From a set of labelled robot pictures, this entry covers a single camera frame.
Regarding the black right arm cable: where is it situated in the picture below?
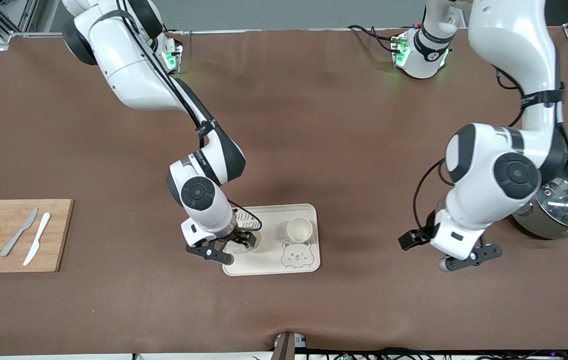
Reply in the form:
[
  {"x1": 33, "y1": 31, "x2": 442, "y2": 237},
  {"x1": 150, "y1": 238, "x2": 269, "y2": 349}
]
[{"x1": 114, "y1": 0, "x2": 263, "y2": 233}]

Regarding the white IKEA cup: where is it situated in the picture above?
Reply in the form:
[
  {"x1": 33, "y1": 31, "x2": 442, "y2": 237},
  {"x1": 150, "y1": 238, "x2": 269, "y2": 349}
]
[
  {"x1": 286, "y1": 217, "x2": 314, "y2": 244},
  {"x1": 236, "y1": 227, "x2": 265, "y2": 252}
]

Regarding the white plastic knife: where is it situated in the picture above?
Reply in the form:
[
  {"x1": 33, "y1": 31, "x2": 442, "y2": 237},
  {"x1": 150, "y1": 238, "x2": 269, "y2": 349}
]
[{"x1": 23, "y1": 212, "x2": 52, "y2": 267}]

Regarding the brown table mat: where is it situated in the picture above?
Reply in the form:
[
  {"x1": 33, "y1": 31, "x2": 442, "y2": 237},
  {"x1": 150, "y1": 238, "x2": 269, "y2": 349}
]
[{"x1": 0, "y1": 27, "x2": 568, "y2": 357}]

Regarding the grey plastic knife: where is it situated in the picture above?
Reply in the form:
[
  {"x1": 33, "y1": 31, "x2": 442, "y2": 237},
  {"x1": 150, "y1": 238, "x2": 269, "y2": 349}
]
[{"x1": 0, "y1": 207, "x2": 39, "y2": 258}]

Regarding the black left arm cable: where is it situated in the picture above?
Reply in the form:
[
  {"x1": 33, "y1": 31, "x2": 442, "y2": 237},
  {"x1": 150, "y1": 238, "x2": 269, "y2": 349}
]
[{"x1": 412, "y1": 65, "x2": 568, "y2": 236}]

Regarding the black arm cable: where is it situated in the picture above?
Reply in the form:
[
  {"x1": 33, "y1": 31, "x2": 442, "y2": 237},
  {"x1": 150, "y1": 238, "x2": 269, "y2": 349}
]
[
  {"x1": 114, "y1": 0, "x2": 263, "y2": 233},
  {"x1": 412, "y1": 65, "x2": 568, "y2": 236}
]

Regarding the grey-green electric cooking pot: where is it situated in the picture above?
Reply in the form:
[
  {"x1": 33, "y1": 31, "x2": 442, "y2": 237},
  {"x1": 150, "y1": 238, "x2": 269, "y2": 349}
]
[{"x1": 511, "y1": 154, "x2": 568, "y2": 246}]

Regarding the wooden cutting board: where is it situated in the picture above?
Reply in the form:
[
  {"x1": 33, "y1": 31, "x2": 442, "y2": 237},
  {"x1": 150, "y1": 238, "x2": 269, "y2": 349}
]
[{"x1": 0, "y1": 199, "x2": 74, "y2": 273}]

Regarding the beige bear print tray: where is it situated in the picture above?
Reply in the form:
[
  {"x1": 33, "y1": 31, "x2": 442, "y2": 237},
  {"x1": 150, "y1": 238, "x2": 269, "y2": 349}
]
[{"x1": 222, "y1": 203, "x2": 321, "y2": 277}]

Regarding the black left base cable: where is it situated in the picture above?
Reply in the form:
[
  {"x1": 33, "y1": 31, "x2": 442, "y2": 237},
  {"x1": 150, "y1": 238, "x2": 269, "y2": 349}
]
[{"x1": 347, "y1": 24, "x2": 401, "y2": 54}]

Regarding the table edge bracket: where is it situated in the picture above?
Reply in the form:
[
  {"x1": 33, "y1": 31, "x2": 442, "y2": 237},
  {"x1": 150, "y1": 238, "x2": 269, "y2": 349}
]
[{"x1": 270, "y1": 331, "x2": 309, "y2": 360}]

